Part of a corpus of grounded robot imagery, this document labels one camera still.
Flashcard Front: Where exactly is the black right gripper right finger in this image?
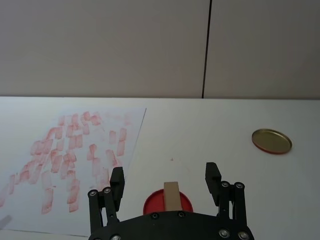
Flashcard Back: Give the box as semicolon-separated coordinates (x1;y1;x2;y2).
205;162;250;229

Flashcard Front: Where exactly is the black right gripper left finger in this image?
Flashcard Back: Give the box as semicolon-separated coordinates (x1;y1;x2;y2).
87;166;126;233

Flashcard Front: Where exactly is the red round ink pad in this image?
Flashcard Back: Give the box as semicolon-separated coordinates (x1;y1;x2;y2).
142;189;195;216

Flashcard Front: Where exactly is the white paper with red stamps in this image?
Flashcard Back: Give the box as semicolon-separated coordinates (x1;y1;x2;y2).
0;107;148;237

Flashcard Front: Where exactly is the tan wooden stamp block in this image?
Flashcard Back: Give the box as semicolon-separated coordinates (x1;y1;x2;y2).
163;181;183;212

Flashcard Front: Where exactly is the gold metal lid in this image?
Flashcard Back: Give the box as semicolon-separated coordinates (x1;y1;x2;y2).
251;128;293;156

